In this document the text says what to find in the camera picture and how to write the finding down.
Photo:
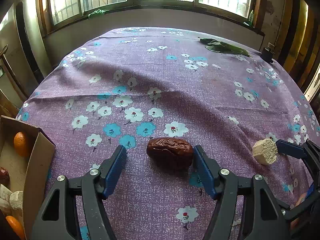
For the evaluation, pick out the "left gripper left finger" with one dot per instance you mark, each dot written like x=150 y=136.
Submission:
x=58 y=217

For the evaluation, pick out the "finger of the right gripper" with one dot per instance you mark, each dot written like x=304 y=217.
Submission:
x=304 y=216
x=308 y=152

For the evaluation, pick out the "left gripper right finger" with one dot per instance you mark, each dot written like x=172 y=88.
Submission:
x=261 y=214

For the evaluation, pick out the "large orange tangerine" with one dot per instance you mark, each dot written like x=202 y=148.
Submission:
x=16 y=226

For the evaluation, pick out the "pale hexagonal sugarcane chunk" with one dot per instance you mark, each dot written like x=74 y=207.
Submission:
x=265 y=151

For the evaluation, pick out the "beige sugarcane chunk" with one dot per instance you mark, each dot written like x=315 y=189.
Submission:
x=5 y=200

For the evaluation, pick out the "dark red jujube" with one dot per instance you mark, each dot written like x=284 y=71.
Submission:
x=172 y=154

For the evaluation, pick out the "pale round sugarcane chunk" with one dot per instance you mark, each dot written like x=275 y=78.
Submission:
x=16 y=200

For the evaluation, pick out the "brown cardboard box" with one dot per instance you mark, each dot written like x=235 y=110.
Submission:
x=27 y=174

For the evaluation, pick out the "red jujube in box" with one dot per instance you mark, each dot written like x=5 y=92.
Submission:
x=4 y=177

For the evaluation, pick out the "small dark bottle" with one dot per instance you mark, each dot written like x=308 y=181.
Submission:
x=267 y=53

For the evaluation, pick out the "green leaf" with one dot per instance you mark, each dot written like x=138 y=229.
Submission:
x=223 y=47

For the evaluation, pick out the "green spray bottle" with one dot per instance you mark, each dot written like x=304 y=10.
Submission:
x=251 y=18

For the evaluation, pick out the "purple floral tablecloth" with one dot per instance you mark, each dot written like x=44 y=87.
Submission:
x=133 y=84

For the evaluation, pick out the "tall standing air conditioner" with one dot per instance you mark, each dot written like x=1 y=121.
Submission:
x=26 y=52

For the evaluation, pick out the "green cloth on sill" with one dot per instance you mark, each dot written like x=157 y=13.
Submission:
x=97 y=13

